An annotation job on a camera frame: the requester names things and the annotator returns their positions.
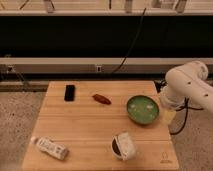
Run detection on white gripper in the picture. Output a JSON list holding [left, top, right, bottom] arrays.
[[160, 86, 184, 125]]

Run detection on green ceramic bowl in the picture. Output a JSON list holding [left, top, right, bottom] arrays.
[[126, 95, 160, 125]]

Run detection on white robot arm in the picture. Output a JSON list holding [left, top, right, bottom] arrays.
[[159, 61, 213, 125]]

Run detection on black smartphone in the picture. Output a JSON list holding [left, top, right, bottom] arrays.
[[64, 85, 75, 101]]

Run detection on white plastic bottle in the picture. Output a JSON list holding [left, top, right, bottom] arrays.
[[31, 137, 69, 160]]

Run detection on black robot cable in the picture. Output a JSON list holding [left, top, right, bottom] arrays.
[[155, 79, 204, 136]]

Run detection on black hanging cable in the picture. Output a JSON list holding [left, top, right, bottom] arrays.
[[110, 7, 147, 75]]

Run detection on white wall outlet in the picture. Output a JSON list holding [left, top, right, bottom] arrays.
[[97, 66, 102, 72]]

